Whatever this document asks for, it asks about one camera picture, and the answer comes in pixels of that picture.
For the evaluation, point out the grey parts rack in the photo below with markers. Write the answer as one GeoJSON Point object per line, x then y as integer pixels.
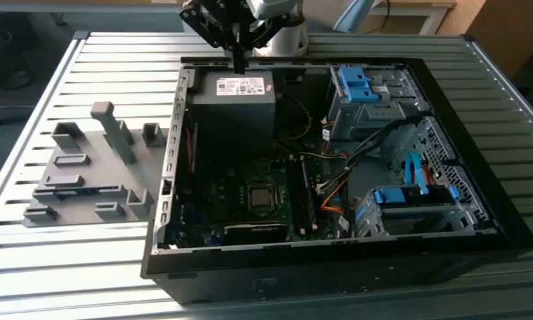
{"type": "Point", "coordinates": [93, 166]}

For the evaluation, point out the black RAM slot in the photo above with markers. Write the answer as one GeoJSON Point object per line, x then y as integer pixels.
{"type": "Point", "coordinates": [294, 193]}

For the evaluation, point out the black PC case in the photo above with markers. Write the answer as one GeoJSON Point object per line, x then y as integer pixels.
{"type": "Point", "coordinates": [293, 276]}

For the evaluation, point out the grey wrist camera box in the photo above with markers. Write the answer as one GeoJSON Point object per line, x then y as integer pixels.
{"type": "Point", "coordinates": [266, 8]}

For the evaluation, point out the grey power supply unit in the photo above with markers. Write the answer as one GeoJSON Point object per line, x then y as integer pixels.
{"type": "Point", "coordinates": [230, 116]}

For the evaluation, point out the silver CPU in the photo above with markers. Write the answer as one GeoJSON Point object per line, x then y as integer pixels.
{"type": "Point", "coordinates": [261, 197]}

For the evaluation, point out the green motherboard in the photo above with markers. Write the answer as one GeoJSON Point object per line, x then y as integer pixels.
{"type": "Point", "coordinates": [221, 186]}

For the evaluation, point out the grey metal drive cage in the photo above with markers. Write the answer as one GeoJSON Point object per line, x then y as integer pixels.
{"type": "Point", "coordinates": [373, 116]}
{"type": "Point", "coordinates": [426, 210]}

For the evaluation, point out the hard disk in blue carrier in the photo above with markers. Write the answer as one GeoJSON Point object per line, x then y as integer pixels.
{"type": "Point", "coordinates": [394, 195]}

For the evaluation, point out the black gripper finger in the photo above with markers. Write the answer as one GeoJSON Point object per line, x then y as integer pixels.
{"type": "Point", "coordinates": [266, 33]}
{"type": "Point", "coordinates": [204, 26]}

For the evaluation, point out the wooden cabinet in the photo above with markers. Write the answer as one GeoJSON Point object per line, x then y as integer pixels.
{"type": "Point", "coordinates": [506, 33]}

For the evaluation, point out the white-framed wooden desk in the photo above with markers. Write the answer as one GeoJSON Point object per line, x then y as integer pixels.
{"type": "Point", "coordinates": [437, 20]}

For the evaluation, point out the blue disk carrier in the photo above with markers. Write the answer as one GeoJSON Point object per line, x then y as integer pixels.
{"type": "Point", "coordinates": [357, 83]}

